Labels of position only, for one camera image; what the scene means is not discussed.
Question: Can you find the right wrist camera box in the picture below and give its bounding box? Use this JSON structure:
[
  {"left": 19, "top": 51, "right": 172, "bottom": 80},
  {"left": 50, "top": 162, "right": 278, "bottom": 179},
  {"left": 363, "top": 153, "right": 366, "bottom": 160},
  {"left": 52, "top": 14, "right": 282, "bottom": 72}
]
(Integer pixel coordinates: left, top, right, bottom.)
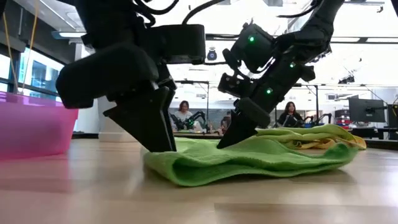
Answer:
[{"left": 217, "top": 72, "right": 254, "bottom": 99}]

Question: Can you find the black background stand frame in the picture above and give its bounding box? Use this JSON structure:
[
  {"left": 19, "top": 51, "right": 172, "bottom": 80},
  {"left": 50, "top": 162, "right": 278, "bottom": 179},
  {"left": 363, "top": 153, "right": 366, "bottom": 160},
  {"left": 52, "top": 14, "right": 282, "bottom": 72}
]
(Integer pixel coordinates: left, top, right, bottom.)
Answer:
[
  {"left": 174, "top": 80, "right": 210, "bottom": 125},
  {"left": 273, "top": 83, "right": 320, "bottom": 126}
]

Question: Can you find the person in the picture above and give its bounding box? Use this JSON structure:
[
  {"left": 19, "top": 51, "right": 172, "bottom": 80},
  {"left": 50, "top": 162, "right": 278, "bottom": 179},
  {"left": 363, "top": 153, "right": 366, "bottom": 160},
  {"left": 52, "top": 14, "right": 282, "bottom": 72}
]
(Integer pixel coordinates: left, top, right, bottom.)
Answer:
[
  {"left": 173, "top": 100, "right": 195, "bottom": 123},
  {"left": 220, "top": 111, "right": 233, "bottom": 132},
  {"left": 277, "top": 101, "right": 307, "bottom": 129}
]

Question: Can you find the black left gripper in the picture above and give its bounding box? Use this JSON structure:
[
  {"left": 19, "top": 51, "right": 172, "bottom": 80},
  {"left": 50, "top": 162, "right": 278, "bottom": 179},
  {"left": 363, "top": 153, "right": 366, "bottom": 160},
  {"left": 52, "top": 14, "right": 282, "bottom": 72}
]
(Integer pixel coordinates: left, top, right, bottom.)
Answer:
[{"left": 55, "top": 43, "right": 178, "bottom": 154}]

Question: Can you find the pink plastic basket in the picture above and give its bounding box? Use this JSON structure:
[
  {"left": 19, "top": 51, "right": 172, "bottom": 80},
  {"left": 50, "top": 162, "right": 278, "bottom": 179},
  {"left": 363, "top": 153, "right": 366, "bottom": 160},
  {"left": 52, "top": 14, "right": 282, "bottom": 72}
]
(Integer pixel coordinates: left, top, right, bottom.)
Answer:
[{"left": 0, "top": 91, "right": 80, "bottom": 160}]

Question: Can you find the black computer monitor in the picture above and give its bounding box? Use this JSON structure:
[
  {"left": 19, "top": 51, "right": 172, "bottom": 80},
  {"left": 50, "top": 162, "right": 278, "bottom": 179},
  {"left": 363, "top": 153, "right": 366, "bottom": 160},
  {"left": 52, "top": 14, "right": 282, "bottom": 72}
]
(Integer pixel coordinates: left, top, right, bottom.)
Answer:
[
  {"left": 387, "top": 103, "right": 398, "bottom": 129},
  {"left": 348, "top": 97, "right": 386, "bottom": 123}
]

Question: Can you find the white hexagonal planter pot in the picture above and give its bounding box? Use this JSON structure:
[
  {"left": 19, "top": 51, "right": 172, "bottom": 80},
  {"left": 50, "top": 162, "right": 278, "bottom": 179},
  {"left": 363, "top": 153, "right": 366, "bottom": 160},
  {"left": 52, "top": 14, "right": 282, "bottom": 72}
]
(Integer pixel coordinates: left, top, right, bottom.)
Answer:
[{"left": 97, "top": 105, "right": 139, "bottom": 143}]

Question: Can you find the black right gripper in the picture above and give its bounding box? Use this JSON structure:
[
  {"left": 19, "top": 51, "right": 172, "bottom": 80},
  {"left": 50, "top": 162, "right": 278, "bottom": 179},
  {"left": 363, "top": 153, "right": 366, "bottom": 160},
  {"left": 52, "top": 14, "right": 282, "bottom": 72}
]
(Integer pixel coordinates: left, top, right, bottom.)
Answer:
[{"left": 216, "top": 58, "right": 316, "bottom": 150}]

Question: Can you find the overhead rig light bar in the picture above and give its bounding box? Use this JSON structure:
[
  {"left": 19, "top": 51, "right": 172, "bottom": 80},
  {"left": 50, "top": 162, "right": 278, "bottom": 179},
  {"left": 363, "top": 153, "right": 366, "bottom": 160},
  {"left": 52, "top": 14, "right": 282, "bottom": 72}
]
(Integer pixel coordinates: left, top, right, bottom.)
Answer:
[{"left": 205, "top": 32, "right": 398, "bottom": 45}]

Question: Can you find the yellow microfiber towel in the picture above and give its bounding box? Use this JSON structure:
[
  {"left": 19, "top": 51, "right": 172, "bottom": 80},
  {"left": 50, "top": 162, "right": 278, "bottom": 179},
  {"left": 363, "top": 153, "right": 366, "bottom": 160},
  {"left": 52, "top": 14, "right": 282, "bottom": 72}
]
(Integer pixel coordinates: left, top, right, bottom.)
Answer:
[{"left": 282, "top": 134, "right": 368, "bottom": 151}]

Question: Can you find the orange extension cable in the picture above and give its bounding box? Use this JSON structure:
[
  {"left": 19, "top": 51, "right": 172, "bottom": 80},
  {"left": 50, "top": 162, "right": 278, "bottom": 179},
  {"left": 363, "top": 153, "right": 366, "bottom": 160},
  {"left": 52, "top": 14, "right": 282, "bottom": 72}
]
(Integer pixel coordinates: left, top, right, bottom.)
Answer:
[{"left": 1, "top": 0, "right": 40, "bottom": 96}]

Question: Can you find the black framed window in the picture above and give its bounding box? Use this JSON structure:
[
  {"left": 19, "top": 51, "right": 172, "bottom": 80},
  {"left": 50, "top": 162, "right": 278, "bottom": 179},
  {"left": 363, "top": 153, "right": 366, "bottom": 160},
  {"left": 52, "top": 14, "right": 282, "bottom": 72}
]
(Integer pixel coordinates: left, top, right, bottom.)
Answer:
[{"left": 0, "top": 46, "right": 67, "bottom": 104}]

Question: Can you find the black overhead camera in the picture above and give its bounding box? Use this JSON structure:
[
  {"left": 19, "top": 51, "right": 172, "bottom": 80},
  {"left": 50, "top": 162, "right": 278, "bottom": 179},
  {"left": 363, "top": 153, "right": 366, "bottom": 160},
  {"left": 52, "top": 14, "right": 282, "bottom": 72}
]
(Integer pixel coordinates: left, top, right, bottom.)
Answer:
[{"left": 206, "top": 47, "right": 219, "bottom": 62}]

